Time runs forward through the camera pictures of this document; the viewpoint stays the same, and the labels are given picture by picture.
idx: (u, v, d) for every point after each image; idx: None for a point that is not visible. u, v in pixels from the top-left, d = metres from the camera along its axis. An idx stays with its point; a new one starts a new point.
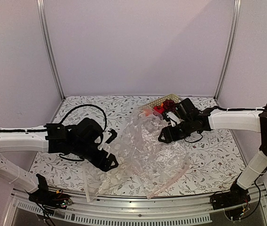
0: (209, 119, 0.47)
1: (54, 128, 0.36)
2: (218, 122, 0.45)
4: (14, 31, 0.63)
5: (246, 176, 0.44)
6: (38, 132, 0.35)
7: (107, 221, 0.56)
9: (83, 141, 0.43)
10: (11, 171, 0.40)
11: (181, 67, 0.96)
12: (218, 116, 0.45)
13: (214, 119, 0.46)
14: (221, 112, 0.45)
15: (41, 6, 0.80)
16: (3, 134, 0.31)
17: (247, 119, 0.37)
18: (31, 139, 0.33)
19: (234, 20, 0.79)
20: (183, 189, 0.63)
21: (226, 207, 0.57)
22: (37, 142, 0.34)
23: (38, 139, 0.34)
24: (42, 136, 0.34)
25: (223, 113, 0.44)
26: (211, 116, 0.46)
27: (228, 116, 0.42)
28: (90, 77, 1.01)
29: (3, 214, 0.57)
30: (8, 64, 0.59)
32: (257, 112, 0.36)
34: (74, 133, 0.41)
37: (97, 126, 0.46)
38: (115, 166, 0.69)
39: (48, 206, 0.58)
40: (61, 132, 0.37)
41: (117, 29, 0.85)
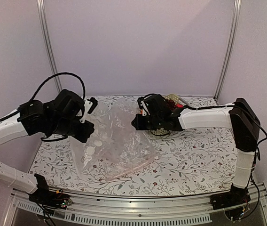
0: (180, 119, 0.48)
1: (27, 105, 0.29)
2: (188, 121, 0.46)
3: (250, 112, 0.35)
4: (14, 31, 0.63)
5: (241, 176, 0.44)
6: (11, 117, 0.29)
7: (107, 221, 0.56)
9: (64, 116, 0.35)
10: (7, 174, 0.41)
11: (181, 67, 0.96)
12: (189, 115, 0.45)
13: (184, 119, 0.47)
14: (191, 111, 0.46)
15: (41, 6, 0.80)
16: None
17: (217, 117, 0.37)
18: (4, 126, 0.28)
19: (234, 21, 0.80)
20: (183, 189, 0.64)
21: (226, 207, 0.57)
22: (11, 129, 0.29)
23: (12, 124, 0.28)
24: (13, 119, 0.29)
25: (192, 114, 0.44)
26: (181, 116, 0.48)
27: (197, 114, 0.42)
28: (90, 76, 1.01)
29: (3, 214, 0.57)
30: (7, 64, 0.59)
32: (227, 108, 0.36)
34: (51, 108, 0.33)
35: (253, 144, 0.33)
37: (77, 98, 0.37)
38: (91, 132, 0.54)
39: (48, 206, 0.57)
40: (35, 108, 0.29)
41: (118, 28, 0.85)
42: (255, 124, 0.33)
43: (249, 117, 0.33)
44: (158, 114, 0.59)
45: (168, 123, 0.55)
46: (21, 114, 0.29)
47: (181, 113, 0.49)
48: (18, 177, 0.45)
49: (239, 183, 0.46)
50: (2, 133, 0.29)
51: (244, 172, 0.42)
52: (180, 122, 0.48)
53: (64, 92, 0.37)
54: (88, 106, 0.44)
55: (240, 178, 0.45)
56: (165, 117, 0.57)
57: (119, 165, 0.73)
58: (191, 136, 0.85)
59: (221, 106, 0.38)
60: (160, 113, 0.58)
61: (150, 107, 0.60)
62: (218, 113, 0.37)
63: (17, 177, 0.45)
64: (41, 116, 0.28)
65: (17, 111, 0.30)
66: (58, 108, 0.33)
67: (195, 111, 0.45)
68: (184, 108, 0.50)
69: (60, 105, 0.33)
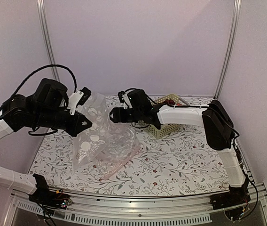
0: (158, 115, 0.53)
1: (9, 101, 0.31)
2: (166, 117, 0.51)
3: (224, 113, 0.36)
4: (13, 31, 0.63)
5: (232, 175, 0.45)
6: None
7: (107, 221, 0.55)
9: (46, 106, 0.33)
10: (4, 177, 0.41)
11: (181, 67, 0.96)
12: (166, 112, 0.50)
13: (162, 116, 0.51)
14: (169, 108, 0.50)
15: (41, 6, 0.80)
16: None
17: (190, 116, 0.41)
18: None
19: (234, 21, 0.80)
20: (183, 189, 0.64)
21: (226, 207, 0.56)
22: None
23: None
24: None
25: (170, 110, 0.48)
26: (160, 112, 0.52)
27: (174, 112, 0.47)
28: (90, 76, 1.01)
29: (3, 214, 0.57)
30: (7, 64, 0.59)
32: (200, 109, 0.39)
34: (32, 100, 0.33)
35: (223, 143, 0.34)
37: (58, 86, 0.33)
38: (89, 126, 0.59)
39: (48, 206, 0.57)
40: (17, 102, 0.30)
41: (117, 28, 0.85)
42: (227, 125, 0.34)
43: (221, 118, 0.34)
44: (140, 108, 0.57)
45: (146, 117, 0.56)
46: (3, 111, 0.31)
47: (160, 109, 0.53)
48: (17, 179, 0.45)
49: (233, 181, 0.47)
50: None
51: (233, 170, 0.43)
52: (159, 117, 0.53)
53: (43, 81, 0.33)
54: (78, 96, 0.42)
55: (232, 178, 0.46)
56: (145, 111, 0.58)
57: (118, 165, 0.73)
58: (191, 136, 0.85)
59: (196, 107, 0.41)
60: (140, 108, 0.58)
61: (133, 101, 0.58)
62: (193, 112, 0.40)
63: (15, 179, 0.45)
64: (23, 110, 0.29)
65: (0, 108, 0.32)
66: (38, 99, 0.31)
67: (172, 108, 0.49)
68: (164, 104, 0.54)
69: (39, 96, 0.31)
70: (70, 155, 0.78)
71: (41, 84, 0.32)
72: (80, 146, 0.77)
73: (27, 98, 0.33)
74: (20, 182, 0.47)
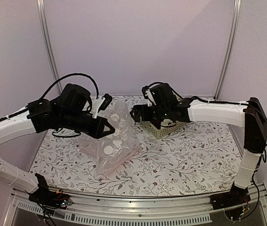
0: (189, 110, 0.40)
1: (36, 104, 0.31)
2: (198, 113, 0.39)
3: (263, 112, 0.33)
4: (14, 31, 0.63)
5: (243, 176, 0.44)
6: (19, 114, 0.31)
7: (107, 221, 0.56)
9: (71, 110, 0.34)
10: (11, 173, 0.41)
11: (181, 67, 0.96)
12: (199, 107, 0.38)
13: (193, 111, 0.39)
14: (202, 104, 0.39)
15: (42, 6, 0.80)
16: None
17: (229, 114, 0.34)
18: (12, 124, 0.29)
19: (234, 21, 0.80)
20: (183, 189, 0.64)
21: (226, 207, 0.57)
22: (21, 126, 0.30)
23: (19, 121, 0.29)
24: (22, 117, 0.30)
25: (204, 105, 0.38)
26: (192, 107, 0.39)
27: (210, 108, 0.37)
28: (90, 76, 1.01)
29: (3, 214, 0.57)
30: (7, 64, 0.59)
32: (241, 107, 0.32)
34: (58, 103, 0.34)
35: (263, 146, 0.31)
37: (82, 90, 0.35)
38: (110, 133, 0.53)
39: (48, 206, 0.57)
40: (43, 106, 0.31)
41: (117, 28, 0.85)
42: None
43: (261, 117, 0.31)
44: (165, 102, 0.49)
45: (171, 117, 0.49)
46: (30, 112, 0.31)
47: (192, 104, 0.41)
48: (20, 176, 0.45)
49: (239, 184, 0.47)
50: (11, 129, 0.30)
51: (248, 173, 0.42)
52: (189, 114, 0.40)
53: (67, 86, 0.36)
54: (99, 101, 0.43)
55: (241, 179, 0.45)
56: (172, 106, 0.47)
57: (119, 165, 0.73)
58: (191, 136, 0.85)
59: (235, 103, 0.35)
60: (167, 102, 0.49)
61: (156, 97, 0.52)
62: (231, 110, 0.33)
63: (19, 175, 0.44)
64: (50, 114, 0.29)
65: (26, 108, 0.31)
66: (64, 103, 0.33)
67: (206, 103, 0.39)
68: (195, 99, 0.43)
69: (66, 100, 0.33)
70: (70, 155, 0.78)
71: (67, 90, 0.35)
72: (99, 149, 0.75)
73: (52, 102, 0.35)
74: (23, 181, 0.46)
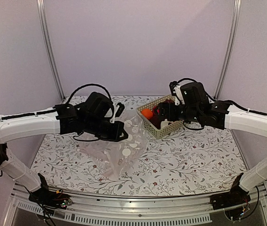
0: (225, 117, 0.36)
1: (64, 108, 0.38)
2: (236, 122, 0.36)
3: None
4: (14, 31, 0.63)
5: (254, 181, 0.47)
6: (47, 114, 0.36)
7: (107, 221, 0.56)
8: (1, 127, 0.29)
9: (93, 115, 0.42)
10: (18, 167, 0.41)
11: (181, 67, 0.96)
12: (238, 116, 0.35)
13: (230, 120, 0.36)
14: (240, 112, 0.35)
15: (41, 6, 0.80)
16: (13, 122, 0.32)
17: None
18: (40, 121, 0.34)
19: (234, 21, 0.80)
20: (183, 189, 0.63)
21: (226, 207, 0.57)
22: (48, 124, 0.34)
23: (48, 120, 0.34)
24: (51, 117, 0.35)
25: (244, 114, 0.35)
26: (229, 113, 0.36)
27: (250, 119, 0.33)
28: (90, 76, 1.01)
29: (3, 214, 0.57)
30: (8, 64, 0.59)
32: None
34: (83, 109, 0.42)
35: None
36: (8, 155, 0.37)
37: (106, 100, 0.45)
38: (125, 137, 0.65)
39: (48, 206, 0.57)
40: (70, 110, 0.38)
41: (118, 28, 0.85)
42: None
43: None
44: (198, 104, 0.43)
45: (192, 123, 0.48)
46: (58, 113, 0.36)
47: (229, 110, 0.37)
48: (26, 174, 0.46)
49: (244, 184, 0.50)
50: (36, 125, 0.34)
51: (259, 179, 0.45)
52: (225, 121, 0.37)
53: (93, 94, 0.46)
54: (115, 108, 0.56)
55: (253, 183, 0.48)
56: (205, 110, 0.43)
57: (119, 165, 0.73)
58: (191, 136, 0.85)
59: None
60: (200, 104, 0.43)
61: (187, 97, 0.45)
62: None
63: (26, 172, 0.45)
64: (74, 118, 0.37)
65: (54, 109, 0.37)
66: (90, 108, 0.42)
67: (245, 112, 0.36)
68: (231, 104, 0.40)
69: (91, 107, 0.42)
70: (70, 155, 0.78)
71: (93, 99, 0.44)
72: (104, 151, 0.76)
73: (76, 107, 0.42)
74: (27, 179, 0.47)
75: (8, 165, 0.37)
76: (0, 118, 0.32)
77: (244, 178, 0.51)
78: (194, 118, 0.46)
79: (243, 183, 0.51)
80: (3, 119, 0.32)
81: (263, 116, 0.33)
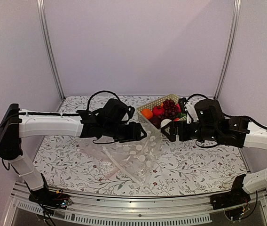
0: (246, 137, 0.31)
1: (86, 113, 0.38)
2: (257, 141, 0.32)
3: None
4: (14, 31, 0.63)
5: (260, 185, 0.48)
6: (72, 116, 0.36)
7: (107, 221, 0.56)
8: (27, 121, 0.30)
9: (112, 121, 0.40)
10: (27, 163, 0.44)
11: (181, 67, 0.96)
12: (259, 135, 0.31)
13: (251, 139, 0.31)
14: (261, 130, 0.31)
15: (42, 6, 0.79)
16: (38, 118, 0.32)
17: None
18: (65, 122, 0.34)
19: (234, 21, 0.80)
20: (183, 189, 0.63)
21: (226, 207, 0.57)
22: (71, 126, 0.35)
23: (72, 122, 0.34)
24: (76, 119, 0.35)
25: (265, 133, 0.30)
26: (250, 133, 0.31)
27: None
28: (90, 77, 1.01)
29: (3, 213, 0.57)
30: (8, 64, 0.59)
32: None
34: (102, 114, 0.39)
35: None
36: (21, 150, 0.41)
37: (122, 104, 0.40)
38: (144, 137, 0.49)
39: (48, 206, 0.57)
40: (91, 116, 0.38)
41: (118, 28, 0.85)
42: None
43: None
44: (217, 125, 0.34)
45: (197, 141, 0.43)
46: (82, 117, 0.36)
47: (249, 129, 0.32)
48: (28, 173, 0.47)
49: (249, 188, 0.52)
50: (59, 125, 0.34)
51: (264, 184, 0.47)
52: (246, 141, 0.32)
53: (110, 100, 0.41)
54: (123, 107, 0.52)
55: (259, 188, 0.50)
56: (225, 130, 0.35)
57: (119, 165, 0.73)
58: None
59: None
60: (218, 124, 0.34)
61: (202, 116, 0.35)
62: None
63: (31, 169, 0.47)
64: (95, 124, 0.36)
65: (78, 113, 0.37)
66: (109, 115, 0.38)
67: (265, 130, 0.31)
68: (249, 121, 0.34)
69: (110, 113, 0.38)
70: (70, 155, 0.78)
71: (111, 105, 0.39)
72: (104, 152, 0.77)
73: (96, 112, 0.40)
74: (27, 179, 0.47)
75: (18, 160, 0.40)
76: (26, 111, 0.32)
77: (248, 181, 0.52)
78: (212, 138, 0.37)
79: (247, 186, 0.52)
80: (29, 114, 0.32)
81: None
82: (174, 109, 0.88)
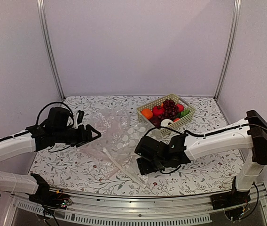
0: (187, 152, 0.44)
1: (35, 127, 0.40)
2: (198, 151, 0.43)
3: (265, 123, 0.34)
4: (14, 32, 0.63)
5: (246, 181, 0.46)
6: (23, 134, 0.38)
7: (107, 221, 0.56)
8: None
9: (60, 127, 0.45)
10: (6, 178, 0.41)
11: (181, 67, 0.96)
12: (197, 144, 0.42)
13: (193, 147, 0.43)
14: (198, 140, 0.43)
15: (41, 6, 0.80)
16: None
17: (235, 141, 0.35)
18: (20, 141, 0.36)
19: (234, 21, 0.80)
20: (183, 189, 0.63)
21: (226, 207, 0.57)
22: (26, 142, 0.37)
23: (26, 139, 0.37)
24: (27, 136, 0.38)
25: (201, 142, 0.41)
26: (188, 148, 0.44)
27: (210, 142, 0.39)
28: (90, 77, 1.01)
29: (3, 214, 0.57)
30: (8, 65, 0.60)
32: (240, 130, 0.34)
34: (48, 125, 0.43)
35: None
36: None
37: (65, 109, 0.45)
38: (99, 136, 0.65)
39: (48, 206, 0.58)
40: (40, 129, 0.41)
41: (117, 28, 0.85)
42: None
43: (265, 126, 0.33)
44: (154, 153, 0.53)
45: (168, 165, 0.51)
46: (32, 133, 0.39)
47: (185, 144, 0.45)
48: (19, 180, 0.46)
49: (241, 188, 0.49)
50: (17, 145, 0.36)
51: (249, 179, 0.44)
52: (188, 155, 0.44)
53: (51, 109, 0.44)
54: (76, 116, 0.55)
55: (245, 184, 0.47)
56: (165, 156, 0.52)
57: (118, 165, 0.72)
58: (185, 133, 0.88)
59: (235, 126, 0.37)
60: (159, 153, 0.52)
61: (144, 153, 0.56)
62: (231, 137, 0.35)
63: (17, 180, 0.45)
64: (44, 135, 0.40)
65: (27, 130, 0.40)
66: (53, 123, 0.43)
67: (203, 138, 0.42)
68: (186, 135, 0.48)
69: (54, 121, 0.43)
70: (71, 155, 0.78)
71: (52, 113, 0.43)
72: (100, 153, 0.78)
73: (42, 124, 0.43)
74: (22, 183, 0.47)
75: None
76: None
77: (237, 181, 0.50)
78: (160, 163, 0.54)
79: (239, 186, 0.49)
80: None
81: (218, 135, 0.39)
82: (174, 109, 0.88)
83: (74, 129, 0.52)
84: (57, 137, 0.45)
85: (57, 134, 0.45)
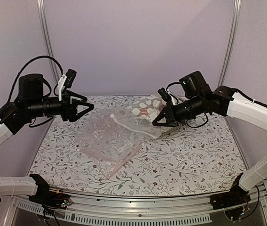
0: (229, 104, 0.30)
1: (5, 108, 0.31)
2: (236, 111, 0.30)
3: None
4: (13, 31, 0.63)
5: (251, 180, 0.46)
6: None
7: (107, 221, 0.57)
8: None
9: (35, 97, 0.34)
10: (4, 183, 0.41)
11: (182, 67, 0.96)
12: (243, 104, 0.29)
13: (235, 107, 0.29)
14: (245, 100, 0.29)
15: (41, 6, 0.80)
16: None
17: None
18: None
19: (234, 21, 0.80)
20: (183, 189, 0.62)
21: (226, 207, 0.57)
22: None
23: None
24: None
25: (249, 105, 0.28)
26: (234, 100, 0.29)
27: (255, 110, 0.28)
28: (90, 77, 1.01)
29: (3, 215, 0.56)
30: (8, 64, 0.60)
32: None
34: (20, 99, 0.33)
35: None
36: None
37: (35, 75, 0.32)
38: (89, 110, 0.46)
39: (48, 206, 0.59)
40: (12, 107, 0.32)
41: (118, 28, 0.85)
42: None
43: None
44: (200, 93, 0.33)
45: (200, 111, 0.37)
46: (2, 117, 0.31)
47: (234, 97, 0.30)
48: (17, 182, 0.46)
49: (245, 185, 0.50)
50: None
51: (254, 177, 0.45)
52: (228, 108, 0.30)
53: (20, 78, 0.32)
54: (61, 81, 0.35)
55: (250, 182, 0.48)
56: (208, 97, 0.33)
57: (118, 165, 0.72)
58: (185, 133, 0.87)
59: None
60: (201, 92, 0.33)
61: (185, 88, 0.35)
62: None
63: (16, 183, 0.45)
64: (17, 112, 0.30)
65: None
66: (24, 94, 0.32)
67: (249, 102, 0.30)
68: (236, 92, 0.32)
69: (24, 93, 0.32)
70: (71, 155, 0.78)
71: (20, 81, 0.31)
72: (100, 153, 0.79)
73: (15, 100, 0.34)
74: (21, 186, 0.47)
75: None
76: None
77: (243, 177, 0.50)
78: (185, 107, 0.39)
79: (242, 183, 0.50)
80: None
81: (266, 108, 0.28)
82: None
83: (58, 102, 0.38)
84: (33, 111, 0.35)
85: (32, 108, 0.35)
